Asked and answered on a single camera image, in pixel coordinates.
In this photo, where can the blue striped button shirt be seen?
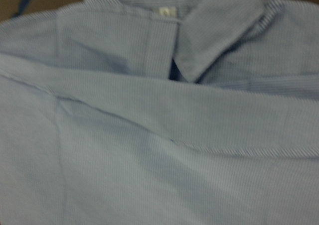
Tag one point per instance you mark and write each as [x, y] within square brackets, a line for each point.
[161, 112]

